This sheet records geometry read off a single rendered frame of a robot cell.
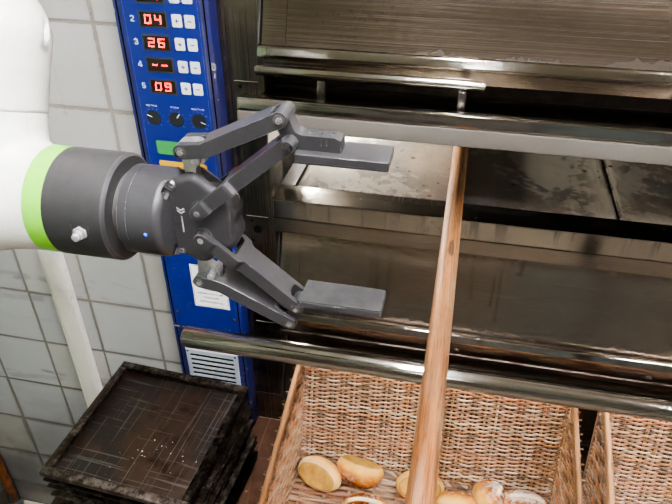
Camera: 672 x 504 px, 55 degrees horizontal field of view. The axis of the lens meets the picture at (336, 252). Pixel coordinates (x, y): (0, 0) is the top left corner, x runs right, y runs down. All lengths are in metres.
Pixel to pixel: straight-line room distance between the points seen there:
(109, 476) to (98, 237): 0.77
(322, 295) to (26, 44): 0.32
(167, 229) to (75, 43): 0.72
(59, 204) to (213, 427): 0.80
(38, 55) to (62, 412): 1.38
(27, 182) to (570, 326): 0.97
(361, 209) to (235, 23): 0.37
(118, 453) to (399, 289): 0.60
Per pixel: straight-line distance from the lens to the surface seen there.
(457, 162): 1.26
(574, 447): 1.29
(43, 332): 1.69
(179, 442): 1.27
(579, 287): 1.24
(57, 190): 0.55
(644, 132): 0.92
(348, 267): 1.24
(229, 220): 0.53
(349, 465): 1.40
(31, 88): 0.61
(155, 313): 1.47
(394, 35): 1.01
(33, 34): 0.61
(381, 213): 1.15
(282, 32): 1.04
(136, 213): 0.53
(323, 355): 0.86
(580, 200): 1.26
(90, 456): 1.30
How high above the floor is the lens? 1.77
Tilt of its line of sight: 35 degrees down
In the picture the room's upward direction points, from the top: straight up
